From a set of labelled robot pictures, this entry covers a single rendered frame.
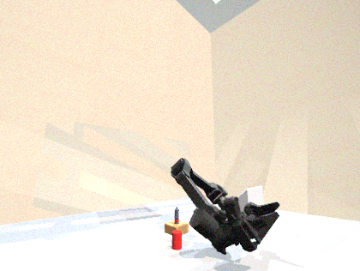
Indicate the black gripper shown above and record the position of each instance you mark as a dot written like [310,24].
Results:
[254,225]

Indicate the tan square block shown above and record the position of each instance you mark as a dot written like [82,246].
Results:
[171,226]

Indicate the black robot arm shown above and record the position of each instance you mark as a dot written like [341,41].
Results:
[207,219]

